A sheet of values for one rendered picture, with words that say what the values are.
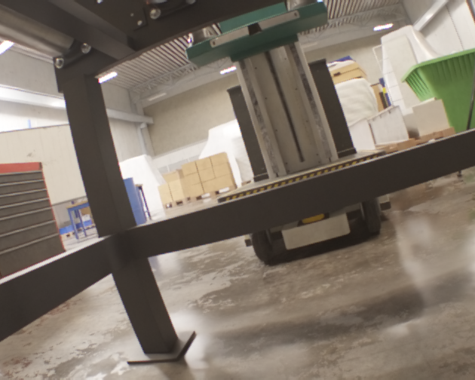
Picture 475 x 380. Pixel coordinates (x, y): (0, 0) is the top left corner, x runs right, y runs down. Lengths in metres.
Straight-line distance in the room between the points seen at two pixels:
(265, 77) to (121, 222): 1.11
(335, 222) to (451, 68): 2.22
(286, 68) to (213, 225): 1.09
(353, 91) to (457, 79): 1.34
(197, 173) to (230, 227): 8.20
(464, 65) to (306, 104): 2.00
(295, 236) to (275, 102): 0.67
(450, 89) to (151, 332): 2.95
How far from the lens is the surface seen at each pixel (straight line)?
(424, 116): 2.48
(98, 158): 0.82
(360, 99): 3.96
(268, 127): 1.59
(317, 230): 1.30
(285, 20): 1.48
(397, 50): 4.46
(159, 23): 0.83
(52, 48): 0.85
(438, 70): 3.13
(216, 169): 8.80
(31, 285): 0.58
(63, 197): 5.22
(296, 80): 1.60
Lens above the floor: 0.39
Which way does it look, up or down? 2 degrees down
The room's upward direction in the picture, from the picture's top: 17 degrees counter-clockwise
